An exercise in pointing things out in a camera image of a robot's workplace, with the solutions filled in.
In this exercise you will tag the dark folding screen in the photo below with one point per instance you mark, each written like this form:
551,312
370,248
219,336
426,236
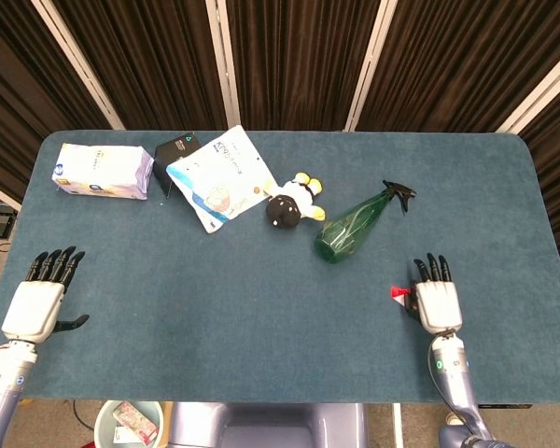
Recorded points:
280,63

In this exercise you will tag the white and purple tissue pack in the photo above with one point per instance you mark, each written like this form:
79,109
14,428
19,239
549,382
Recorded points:
102,172

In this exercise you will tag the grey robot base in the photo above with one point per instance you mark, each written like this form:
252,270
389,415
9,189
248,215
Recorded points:
268,425

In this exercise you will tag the black and white plush toy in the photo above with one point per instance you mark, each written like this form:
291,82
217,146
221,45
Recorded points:
293,203

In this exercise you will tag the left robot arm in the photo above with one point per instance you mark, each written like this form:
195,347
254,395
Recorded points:
4,387

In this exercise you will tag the blue table mat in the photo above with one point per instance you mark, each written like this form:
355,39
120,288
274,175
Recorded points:
280,280

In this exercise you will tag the floral patterned pack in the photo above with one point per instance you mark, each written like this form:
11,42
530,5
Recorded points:
136,418

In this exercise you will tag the light blue bucket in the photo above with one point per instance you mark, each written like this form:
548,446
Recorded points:
128,424

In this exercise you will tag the white and blue pouch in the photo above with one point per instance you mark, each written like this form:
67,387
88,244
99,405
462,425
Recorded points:
223,179

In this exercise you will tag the black box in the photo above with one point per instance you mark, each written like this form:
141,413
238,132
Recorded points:
170,156

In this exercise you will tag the white table leg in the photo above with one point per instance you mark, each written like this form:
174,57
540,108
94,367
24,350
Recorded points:
396,422

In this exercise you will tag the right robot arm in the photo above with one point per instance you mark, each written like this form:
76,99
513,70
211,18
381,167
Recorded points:
455,387

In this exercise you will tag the small red packet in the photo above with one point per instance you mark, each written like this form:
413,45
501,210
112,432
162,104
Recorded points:
400,294

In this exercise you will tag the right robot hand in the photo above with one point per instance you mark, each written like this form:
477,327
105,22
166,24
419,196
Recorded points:
438,303

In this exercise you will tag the green spray bottle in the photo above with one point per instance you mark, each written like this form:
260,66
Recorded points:
354,224

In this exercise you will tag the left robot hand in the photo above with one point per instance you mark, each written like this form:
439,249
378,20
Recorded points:
35,308

